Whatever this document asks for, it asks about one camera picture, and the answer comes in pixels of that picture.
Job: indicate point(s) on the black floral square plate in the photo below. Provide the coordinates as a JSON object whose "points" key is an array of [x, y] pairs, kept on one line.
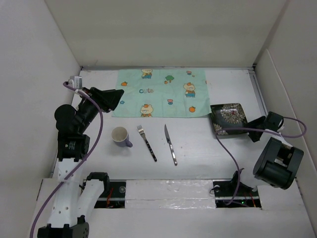
{"points": [[225, 116]]}

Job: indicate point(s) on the steel fork patterned handle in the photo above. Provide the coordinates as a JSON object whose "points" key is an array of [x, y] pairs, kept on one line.
{"points": [[142, 134]]}

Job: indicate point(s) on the steel knife patterned handle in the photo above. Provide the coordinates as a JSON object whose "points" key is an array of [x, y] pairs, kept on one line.
{"points": [[170, 145]]}

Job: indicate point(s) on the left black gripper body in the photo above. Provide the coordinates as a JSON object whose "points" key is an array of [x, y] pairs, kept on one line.
{"points": [[105, 105]]}

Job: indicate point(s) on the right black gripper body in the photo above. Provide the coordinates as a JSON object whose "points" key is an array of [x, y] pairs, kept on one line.
{"points": [[257, 123]]}

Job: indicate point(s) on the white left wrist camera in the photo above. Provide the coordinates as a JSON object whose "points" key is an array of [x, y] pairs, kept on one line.
{"points": [[75, 82]]}

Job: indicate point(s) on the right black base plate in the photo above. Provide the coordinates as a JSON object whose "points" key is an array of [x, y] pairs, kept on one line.
{"points": [[223, 191]]}

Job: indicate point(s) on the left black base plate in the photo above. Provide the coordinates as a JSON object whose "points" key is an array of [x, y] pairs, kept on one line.
{"points": [[113, 196]]}

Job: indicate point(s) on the green cartoon print cloth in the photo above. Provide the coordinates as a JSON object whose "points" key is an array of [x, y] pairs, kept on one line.
{"points": [[162, 93]]}

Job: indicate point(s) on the purple mug white inside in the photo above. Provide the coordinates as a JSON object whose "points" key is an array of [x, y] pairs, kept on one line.
{"points": [[120, 137]]}

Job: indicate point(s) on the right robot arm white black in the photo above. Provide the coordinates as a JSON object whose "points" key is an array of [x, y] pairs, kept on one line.
{"points": [[279, 161]]}

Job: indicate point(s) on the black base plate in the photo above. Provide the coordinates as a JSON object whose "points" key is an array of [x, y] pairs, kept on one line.
{"points": [[223, 191], [113, 196]]}

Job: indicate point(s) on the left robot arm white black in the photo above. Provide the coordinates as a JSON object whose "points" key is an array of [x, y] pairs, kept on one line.
{"points": [[66, 211]]}

